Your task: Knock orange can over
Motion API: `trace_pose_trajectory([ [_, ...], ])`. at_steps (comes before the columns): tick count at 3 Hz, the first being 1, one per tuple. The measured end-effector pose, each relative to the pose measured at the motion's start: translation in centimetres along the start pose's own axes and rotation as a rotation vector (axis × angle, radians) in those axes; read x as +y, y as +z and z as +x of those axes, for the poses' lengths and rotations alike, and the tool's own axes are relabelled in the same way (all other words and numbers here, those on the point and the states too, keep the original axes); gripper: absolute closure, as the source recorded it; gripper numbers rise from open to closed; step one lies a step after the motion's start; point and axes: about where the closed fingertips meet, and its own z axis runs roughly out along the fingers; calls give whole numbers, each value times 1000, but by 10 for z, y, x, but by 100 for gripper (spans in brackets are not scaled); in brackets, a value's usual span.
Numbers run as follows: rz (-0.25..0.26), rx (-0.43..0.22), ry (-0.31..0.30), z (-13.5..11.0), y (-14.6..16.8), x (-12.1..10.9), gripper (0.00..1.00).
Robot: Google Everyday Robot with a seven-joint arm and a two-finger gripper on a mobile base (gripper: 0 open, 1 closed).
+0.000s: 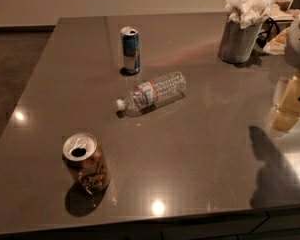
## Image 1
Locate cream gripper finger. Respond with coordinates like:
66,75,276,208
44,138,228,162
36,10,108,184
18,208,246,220
269,73,300,133

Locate orange soda can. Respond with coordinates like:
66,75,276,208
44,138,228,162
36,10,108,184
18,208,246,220
62,133,110,195

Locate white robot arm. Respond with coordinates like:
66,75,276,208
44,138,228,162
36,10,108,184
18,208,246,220
269,14,300,133

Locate blue silver energy drink can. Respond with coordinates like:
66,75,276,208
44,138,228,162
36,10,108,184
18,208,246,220
121,26,140,75

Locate cardboard box clutter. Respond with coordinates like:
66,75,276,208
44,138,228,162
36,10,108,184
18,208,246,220
257,0,300,55

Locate grey metal bin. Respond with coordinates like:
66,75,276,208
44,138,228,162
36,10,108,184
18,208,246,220
218,21,262,64

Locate white crumpled paper tissues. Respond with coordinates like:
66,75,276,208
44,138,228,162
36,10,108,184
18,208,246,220
225,0,277,29

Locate clear plastic water bottle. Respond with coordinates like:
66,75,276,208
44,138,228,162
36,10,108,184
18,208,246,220
116,71,186,112

